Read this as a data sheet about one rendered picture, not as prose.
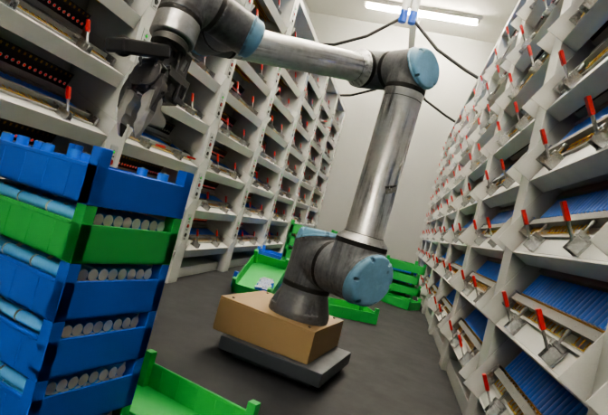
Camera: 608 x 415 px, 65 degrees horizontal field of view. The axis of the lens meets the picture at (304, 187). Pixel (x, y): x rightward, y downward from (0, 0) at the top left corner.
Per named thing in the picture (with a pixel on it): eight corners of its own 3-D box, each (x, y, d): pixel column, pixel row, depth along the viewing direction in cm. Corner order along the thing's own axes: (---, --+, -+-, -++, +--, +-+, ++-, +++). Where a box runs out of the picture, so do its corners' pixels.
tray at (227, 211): (232, 221, 284) (246, 202, 284) (190, 218, 225) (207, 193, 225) (207, 202, 289) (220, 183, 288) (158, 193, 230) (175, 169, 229)
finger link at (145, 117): (165, 147, 88) (175, 103, 91) (143, 133, 83) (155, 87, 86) (152, 148, 90) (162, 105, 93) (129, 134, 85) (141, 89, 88)
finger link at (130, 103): (138, 147, 91) (159, 105, 93) (116, 133, 86) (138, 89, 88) (128, 144, 93) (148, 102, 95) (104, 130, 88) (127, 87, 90)
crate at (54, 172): (183, 219, 82) (194, 174, 82) (86, 204, 64) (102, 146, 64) (67, 183, 95) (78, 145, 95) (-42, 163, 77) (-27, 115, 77)
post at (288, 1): (227, 270, 292) (300, -4, 301) (222, 272, 283) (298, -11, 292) (198, 262, 296) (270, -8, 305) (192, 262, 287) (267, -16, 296)
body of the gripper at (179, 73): (182, 109, 93) (201, 56, 96) (152, 86, 85) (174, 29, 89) (152, 108, 96) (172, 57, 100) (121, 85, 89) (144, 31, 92)
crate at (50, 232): (170, 265, 81) (183, 219, 82) (69, 263, 63) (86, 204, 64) (55, 222, 94) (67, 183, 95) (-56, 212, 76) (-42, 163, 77)
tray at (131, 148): (193, 175, 217) (204, 158, 217) (117, 153, 158) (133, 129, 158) (160, 151, 221) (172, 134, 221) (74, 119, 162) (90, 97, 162)
